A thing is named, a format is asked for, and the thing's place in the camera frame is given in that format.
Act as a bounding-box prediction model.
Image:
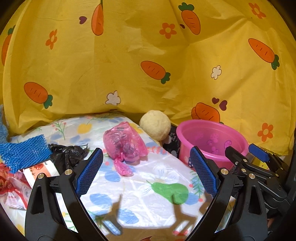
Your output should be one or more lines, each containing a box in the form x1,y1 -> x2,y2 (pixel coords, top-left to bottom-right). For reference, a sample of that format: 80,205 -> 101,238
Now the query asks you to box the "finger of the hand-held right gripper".
225,146 -> 288,202
249,143 -> 291,186

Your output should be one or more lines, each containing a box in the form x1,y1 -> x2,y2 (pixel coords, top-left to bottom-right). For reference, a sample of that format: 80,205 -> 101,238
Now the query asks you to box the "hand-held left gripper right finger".
190,146 -> 269,241

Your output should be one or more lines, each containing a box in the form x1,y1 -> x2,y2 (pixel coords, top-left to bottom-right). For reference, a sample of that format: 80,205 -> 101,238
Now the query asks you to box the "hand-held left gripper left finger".
25,148 -> 104,241

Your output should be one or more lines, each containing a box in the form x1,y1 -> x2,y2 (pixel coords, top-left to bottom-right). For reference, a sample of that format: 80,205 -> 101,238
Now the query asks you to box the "black plastic bag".
48,143 -> 89,172

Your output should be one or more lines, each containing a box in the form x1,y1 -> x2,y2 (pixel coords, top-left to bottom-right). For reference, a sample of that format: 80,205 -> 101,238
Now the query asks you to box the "pink plastic bucket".
176,120 -> 250,171

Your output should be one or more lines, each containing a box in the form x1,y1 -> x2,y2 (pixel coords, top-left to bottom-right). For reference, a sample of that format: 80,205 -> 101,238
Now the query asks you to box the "pink plastic bag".
103,122 -> 148,178

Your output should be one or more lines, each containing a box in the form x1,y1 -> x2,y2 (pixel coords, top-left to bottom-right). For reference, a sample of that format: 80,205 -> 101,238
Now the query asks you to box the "blue foam net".
0,134 -> 51,173

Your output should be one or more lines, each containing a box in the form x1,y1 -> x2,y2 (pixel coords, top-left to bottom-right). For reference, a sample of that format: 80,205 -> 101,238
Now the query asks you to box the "white pink wrapper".
0,176 -> 31,210

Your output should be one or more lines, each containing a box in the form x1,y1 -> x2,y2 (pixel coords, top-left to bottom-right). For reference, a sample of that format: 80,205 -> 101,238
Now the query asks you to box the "red snack wrapper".
0,162 -> 18,195

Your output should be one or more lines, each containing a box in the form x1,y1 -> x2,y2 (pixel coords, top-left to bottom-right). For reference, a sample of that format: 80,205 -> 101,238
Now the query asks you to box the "black mouse-print cloth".
163,133 -> 192,167

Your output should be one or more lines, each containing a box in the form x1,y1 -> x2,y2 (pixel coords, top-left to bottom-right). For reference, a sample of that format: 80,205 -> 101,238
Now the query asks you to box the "floral plastic tablecloth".
11,113 -> 234,239

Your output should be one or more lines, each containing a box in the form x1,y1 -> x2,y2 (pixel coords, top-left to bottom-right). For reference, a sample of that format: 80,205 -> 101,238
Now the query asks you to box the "cream plush ball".
139,110 -> 171,142

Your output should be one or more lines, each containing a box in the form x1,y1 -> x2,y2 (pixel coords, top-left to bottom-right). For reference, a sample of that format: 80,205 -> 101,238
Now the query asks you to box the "blue plush toy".
0,105 -> 10,143

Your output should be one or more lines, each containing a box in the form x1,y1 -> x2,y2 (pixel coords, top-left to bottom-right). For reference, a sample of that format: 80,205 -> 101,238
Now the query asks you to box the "yellow carrot-print cloth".
0,0 -> 296,158

